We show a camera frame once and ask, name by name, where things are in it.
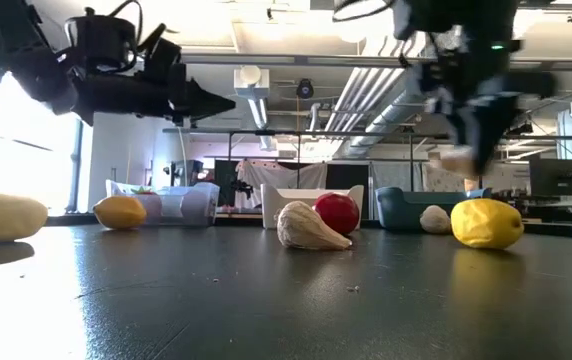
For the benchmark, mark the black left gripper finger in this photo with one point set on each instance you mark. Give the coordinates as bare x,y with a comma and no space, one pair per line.
203,100
196,117

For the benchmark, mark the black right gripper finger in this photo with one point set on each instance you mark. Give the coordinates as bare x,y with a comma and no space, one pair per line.
491,125
458,125

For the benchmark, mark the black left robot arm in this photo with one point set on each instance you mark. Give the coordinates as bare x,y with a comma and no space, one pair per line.
26,55

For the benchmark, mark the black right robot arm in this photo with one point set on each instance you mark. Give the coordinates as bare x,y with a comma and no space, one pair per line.
456,15

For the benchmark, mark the black ceiling light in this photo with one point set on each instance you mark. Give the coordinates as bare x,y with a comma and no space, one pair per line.
518,129

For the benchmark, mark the white ceiling box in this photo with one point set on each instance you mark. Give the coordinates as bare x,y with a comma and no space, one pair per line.
251,82

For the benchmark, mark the black device on stand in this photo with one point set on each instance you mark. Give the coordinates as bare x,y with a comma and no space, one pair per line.
186,172

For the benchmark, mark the white patterned cloth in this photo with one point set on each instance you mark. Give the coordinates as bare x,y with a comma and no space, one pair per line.
441,185

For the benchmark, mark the black background computer monitor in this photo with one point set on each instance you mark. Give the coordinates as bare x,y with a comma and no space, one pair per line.
558,177

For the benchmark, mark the clear plastic basket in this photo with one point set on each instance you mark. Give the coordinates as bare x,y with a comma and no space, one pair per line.
191,205

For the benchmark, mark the white garlic bulb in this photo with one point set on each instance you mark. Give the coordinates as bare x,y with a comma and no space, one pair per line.
435,220
306,227

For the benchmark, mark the white ceiling pipes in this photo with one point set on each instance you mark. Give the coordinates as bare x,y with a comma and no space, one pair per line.
361,95

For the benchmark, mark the dark teal plastic basket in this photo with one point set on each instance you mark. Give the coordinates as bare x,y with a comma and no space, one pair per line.
401,210

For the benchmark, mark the white hanging cloth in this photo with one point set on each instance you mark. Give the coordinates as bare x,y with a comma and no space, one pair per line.
281,177

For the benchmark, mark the dark cluttered background desk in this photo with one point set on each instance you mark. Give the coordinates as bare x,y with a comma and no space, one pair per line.
556,207

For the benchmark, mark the black partition panel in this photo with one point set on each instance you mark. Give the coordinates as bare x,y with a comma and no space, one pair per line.
346,175

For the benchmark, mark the white plastic basket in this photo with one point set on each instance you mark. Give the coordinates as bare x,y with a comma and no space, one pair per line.
291,200

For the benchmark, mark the black table mat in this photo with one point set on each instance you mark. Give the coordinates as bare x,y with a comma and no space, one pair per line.
286,310

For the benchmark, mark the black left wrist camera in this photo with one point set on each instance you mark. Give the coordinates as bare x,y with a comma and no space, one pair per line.
161,55

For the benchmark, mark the black round ceiling camera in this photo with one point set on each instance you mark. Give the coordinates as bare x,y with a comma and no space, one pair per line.
305,89

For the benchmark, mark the black metal pipe frame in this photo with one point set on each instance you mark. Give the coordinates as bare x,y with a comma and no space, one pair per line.
316,133

